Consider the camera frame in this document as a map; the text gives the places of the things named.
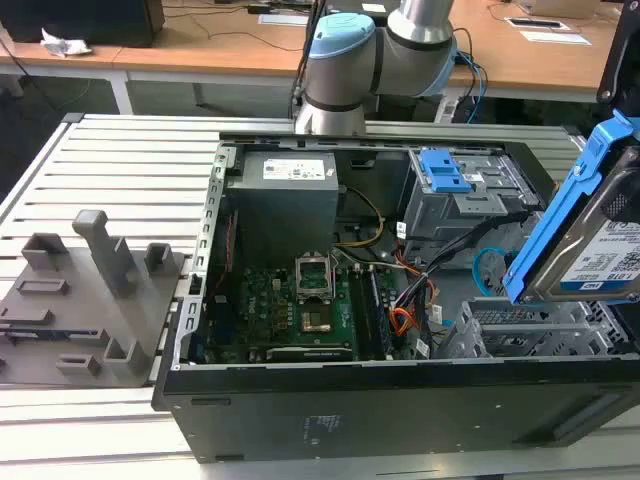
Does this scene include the hard disk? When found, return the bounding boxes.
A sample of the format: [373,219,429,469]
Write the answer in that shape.
[502,108,640,306]

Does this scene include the blue disk data wire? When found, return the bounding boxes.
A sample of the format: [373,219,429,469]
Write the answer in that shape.
[471,246,516,302]

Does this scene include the blue empty disk carrier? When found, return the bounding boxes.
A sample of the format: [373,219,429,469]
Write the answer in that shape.
[420,148,474,194]

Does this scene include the grey metal disk bay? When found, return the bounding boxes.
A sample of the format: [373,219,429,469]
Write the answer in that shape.
[435,297,629,359]

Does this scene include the black RAM slot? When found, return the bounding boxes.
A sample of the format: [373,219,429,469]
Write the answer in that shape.
[348,269,372,361]

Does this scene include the white paper sheet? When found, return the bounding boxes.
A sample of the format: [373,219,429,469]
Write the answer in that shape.
[518,29,594,47]
[257,13,309,27]

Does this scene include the grey metal drive cage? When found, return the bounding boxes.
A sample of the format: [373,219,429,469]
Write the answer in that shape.
[403,147,546,257]

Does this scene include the black RAM stick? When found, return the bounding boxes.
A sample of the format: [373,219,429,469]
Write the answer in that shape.
[369,269,394,360]

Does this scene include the grey power supply unit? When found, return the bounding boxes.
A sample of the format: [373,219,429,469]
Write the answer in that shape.
[225,150,347,269]

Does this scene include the metal socket cover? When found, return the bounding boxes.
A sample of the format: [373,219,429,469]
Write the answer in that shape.
[294,253,334,301]

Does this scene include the CPU socket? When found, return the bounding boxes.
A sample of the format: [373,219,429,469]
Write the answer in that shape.
[297,302,337,339]

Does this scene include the black graphics card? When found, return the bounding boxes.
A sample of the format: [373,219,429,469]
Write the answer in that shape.
[264,342,354,363]

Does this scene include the black open PC case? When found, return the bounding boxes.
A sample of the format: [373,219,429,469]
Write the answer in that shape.
[150,130,640,464]

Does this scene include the green motherboard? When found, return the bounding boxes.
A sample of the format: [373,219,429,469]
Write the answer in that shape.
[205,264,401,362]

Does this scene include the black box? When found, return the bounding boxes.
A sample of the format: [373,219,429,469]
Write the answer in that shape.
[0,0,166,49]

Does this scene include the crumpled white paper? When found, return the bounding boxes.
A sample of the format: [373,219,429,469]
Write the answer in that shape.
[39,27,94,59]

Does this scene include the grey parts rack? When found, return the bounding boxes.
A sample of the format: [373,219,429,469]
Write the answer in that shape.
[0,209,187,389]

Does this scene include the wooden desk white frame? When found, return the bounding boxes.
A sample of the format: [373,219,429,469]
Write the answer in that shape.
[0,4,314,115]
[447,0,621,104]

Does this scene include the blue hanging cables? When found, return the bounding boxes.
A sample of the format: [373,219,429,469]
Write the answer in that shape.
[457,49,490,124]

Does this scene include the black cable bundle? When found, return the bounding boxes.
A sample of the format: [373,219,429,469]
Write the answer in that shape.
[394,209,531,314]

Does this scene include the yellow black wire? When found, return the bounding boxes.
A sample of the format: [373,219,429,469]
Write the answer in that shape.
[333,186,386,249]

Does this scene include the orange red wire bundle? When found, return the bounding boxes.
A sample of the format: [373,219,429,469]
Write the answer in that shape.
[388,306,426,347]

